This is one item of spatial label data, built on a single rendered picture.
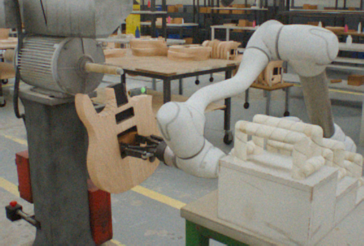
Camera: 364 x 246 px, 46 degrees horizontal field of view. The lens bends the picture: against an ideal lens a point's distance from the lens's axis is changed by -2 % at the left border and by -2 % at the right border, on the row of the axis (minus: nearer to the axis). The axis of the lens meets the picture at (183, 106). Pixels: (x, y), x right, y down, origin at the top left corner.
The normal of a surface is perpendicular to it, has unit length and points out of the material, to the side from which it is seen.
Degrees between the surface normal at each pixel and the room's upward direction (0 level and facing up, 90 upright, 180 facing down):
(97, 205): 90
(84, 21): 90
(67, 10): 90
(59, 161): 90
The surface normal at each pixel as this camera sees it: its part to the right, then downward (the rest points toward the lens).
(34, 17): -0.66, 0.18
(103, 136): 0.77, 0.11
